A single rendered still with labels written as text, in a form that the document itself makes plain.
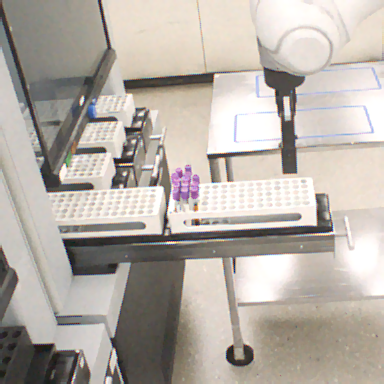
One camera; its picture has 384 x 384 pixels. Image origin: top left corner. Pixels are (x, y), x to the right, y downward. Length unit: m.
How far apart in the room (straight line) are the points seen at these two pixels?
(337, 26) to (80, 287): 0.77
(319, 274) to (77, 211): 0.88
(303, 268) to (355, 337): 0.33
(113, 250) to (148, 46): 2.44
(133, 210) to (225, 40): 2.39
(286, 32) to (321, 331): 1.44
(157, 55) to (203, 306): 1.82
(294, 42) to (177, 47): 2.79
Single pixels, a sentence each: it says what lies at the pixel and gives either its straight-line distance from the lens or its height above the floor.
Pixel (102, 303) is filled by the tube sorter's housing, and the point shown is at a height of 0.73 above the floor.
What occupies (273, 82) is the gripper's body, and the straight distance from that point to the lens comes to 1.11.
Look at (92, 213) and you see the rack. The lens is 1.30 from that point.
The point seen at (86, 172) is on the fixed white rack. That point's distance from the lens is 1.44.
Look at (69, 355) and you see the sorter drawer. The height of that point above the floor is 0.82.
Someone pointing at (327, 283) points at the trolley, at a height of 0.28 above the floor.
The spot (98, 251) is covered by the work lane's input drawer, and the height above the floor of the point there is 0.79.
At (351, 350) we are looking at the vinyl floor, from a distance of 2.10.
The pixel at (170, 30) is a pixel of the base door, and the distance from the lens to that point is 3.58.
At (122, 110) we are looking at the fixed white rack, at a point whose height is 0.87.
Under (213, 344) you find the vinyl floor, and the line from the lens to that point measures 2.14.
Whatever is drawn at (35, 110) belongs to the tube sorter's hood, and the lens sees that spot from 1.16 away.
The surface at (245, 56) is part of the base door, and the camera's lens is 3.61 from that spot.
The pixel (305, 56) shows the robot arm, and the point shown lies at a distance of 0.86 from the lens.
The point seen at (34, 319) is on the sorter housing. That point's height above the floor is 0.84.
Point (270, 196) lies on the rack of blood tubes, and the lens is 1.27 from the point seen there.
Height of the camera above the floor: 1.62
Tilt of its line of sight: 33 degrees down
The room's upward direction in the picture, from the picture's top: 7 degrees counter-clockwise
